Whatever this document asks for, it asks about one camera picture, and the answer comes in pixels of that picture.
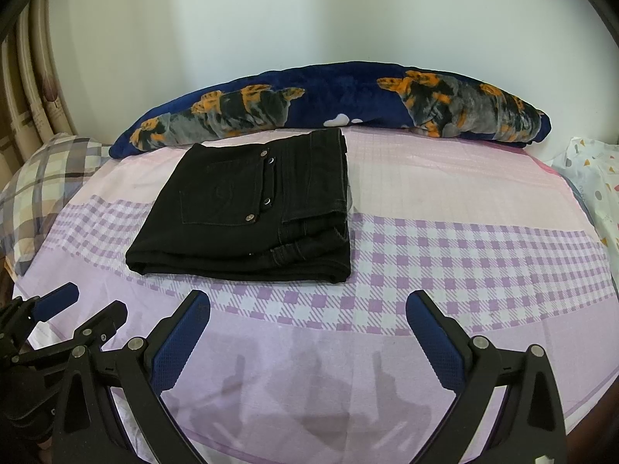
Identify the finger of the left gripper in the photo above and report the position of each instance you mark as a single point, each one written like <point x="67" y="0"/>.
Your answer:
<point x="56" y="301"/>
<point x="100" y="328"/>

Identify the beige plaid pillow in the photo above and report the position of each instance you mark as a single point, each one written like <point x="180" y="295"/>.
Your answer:
<point x="34" y="197"/>

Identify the navy dog print bolster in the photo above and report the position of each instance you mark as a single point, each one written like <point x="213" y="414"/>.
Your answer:
<point x="432" y="103"/>

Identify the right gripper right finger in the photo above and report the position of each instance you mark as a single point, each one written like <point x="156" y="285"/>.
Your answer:
<point x="528" y="427"/>

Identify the white polka dot pillow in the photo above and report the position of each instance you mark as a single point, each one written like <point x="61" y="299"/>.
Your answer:
<point x="591" y="168"/>

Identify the black denim pants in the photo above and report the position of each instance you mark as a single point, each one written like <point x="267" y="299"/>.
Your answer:
<point x="266" y="212"/>

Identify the lilac checked bed sheet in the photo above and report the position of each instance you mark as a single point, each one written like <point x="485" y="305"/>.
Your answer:
<point x="320" y="373"/>

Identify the rattan headboard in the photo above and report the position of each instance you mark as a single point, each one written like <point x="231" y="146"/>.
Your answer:
<point x="32" y="106"/>

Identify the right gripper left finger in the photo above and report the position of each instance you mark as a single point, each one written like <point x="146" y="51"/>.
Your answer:
<point x="88" y="428"/>

